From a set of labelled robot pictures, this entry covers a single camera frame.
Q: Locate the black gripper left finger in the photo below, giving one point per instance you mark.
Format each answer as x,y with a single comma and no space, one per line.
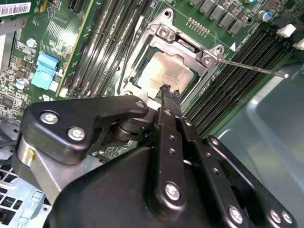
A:
168,161

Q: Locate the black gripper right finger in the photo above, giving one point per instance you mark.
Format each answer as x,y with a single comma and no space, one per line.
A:
222,190

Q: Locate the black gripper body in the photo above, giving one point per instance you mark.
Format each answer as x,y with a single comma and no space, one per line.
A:
107,202

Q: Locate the silver CPU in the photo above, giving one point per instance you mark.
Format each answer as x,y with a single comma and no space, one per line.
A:
164,71

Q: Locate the metal socket cover frame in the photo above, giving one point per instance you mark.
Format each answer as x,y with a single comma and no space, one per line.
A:
165,46

